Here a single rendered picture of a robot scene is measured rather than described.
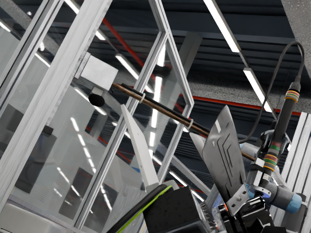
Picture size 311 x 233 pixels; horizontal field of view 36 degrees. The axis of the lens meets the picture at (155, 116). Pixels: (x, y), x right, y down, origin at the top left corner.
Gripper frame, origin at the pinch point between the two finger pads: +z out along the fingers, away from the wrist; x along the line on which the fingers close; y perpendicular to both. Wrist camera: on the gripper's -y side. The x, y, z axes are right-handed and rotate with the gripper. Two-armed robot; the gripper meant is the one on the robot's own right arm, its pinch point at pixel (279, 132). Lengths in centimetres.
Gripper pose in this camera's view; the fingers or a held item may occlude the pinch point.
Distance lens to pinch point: 160.5
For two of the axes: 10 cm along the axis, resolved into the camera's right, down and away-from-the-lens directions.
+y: -3.8, 8.7, -3.1
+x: -9.3, -3.4, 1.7
